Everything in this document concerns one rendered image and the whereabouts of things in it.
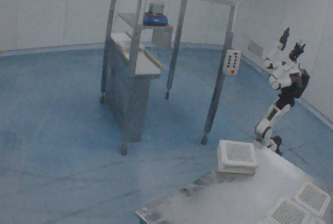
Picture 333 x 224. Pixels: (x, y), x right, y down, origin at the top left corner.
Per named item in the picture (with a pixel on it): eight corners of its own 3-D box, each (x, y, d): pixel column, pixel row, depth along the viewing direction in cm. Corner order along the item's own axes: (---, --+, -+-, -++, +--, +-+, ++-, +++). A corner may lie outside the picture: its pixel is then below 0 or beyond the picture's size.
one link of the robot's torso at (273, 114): (255, 133, 273) (280, 101, 274) (265, 141, 261) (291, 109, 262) (252, 126, 263) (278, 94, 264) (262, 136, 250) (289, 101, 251)
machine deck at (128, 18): (172, 30, 245) (173, 27, 243) (132, 30, 230) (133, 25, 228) (149, 16, 294) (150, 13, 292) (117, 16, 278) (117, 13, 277)
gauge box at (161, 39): (169, 50, 254) (173, 30, 245) (159, 49, 250) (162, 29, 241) (160, 42, 271) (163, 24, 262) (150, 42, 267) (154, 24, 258)
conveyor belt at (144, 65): (160, 75, 265) (160, 70, 263) (134, 76, 255) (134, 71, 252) (123, 36, 371) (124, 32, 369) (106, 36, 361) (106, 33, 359)
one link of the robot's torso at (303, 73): (296, 93, 270) (305, 64, 253) (302, 106, 240) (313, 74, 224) (276, 85, 274) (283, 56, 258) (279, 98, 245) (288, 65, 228)
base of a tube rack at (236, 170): (254, 174, 154) (256, 171, 153) (218, 171, 154) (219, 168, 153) (250, 151, 176) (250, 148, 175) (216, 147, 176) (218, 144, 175)
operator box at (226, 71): (236, 74, 285) (241, 52, 273) (224, 74, 278) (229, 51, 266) (233, 72, 290) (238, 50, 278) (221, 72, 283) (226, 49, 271)
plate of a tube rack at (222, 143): (257, 168, 152) (259, 166, 151) (221, 165, 152) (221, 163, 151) (252, 145, 174) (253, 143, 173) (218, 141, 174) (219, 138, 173)
